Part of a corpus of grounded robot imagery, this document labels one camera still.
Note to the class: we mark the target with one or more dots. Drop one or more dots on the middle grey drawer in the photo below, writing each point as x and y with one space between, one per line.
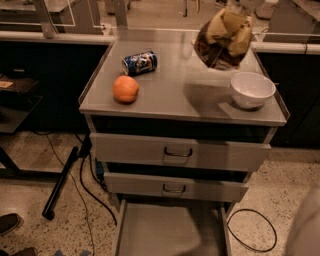
184 188

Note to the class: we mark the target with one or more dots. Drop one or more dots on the black metal stand leg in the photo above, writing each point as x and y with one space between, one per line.
48 211

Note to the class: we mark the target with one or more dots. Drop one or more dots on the brown sea salt chip bag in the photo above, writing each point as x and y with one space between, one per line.
223 42

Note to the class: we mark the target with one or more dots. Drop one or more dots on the top grey drawer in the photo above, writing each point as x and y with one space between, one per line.
186 153

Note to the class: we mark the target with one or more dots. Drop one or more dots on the bottom open grey drawer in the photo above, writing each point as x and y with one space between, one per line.
171 228

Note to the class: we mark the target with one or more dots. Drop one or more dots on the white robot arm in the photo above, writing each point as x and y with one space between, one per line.
304 235

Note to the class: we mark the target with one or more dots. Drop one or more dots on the white ceramic bowl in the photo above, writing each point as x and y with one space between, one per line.
251 90

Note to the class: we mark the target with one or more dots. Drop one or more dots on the orange fruit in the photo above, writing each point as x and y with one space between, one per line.
125 89

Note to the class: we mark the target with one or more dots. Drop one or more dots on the dark shoe upper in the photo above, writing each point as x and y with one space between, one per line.
9 222

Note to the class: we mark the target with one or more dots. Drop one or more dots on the dark side table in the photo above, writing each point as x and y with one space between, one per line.
17 101

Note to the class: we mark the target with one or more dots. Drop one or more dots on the blue soda can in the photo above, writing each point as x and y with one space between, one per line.
140 63

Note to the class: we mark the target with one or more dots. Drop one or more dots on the grey metal drawer cabinet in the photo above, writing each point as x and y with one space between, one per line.
181 99

